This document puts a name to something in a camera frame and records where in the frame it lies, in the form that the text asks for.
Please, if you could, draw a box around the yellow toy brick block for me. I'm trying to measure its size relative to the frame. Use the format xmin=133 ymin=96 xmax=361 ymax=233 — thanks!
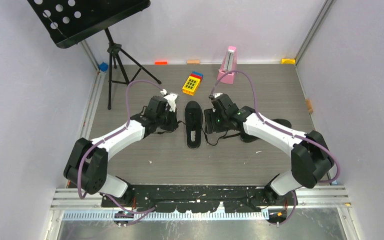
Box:
xmin=182 ymin=71 xmax=204 ymax=96

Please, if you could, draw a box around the yellow corner block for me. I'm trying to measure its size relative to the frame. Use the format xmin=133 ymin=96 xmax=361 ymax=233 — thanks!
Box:
xmin=280 ymin=58 xmax=296 ymax=65

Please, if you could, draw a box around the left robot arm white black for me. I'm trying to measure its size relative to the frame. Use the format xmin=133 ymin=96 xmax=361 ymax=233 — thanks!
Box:
xmin=63 ymin=93 xmax=178 ymax=207

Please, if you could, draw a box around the pink metronome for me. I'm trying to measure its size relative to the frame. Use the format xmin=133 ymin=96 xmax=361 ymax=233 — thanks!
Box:
xmin=217 ymin=46 xmax=237 ymax=85

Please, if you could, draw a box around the black music stand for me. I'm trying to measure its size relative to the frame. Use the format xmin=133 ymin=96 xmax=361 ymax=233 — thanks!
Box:
xmin=27 ymin=0 xmax=162 ymax=111

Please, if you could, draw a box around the black canvas shoe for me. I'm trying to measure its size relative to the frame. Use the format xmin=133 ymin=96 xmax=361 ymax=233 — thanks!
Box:
xmin=222 ymin=118 xmax=292 ymax=143
xmin=152 ymin=100 xmax=232 ymax=150

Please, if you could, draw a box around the wooden block right edge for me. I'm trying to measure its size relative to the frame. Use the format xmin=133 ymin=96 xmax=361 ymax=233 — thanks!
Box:
xmin=305 ymin=99 xmax=313 ymax=114

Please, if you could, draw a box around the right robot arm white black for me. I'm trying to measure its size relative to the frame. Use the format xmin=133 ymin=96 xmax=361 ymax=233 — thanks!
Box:
xmin=204 ymin=93 xmax=335 ymax=205

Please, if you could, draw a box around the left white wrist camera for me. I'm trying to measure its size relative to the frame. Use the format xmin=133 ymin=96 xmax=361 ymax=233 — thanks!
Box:
xmin=160 ymin=89 xmax=178 ymax=113

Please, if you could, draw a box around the orange block at wall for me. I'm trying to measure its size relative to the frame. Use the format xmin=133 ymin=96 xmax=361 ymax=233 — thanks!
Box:
xmin=154 ymin=60 xmax=168 ymax=66

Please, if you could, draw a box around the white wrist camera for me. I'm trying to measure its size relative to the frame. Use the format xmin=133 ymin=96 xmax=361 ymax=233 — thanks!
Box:
xmin=209 ymin=93 xmax=223 ymax=101
xmin=160 ymin=89 xmax=178 ymax=113

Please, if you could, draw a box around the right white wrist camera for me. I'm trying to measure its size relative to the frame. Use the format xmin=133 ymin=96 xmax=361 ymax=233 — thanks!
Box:
xmin=209 ymin=93 xmax=223 ymax=101

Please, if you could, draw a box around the tan wooden block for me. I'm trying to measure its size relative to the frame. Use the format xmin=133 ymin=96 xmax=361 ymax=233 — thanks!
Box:
xmin=186 ymin=59 xmax=200 ymax=65

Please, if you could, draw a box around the blue corner block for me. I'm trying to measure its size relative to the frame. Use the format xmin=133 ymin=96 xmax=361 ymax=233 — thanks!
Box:
xmin=99 ymin=62 xmax=109 ymax=72

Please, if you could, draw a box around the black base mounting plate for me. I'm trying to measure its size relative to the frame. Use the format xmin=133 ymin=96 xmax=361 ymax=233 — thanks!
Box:
xmin=101 ymin=184 xmax=294 ymax=213

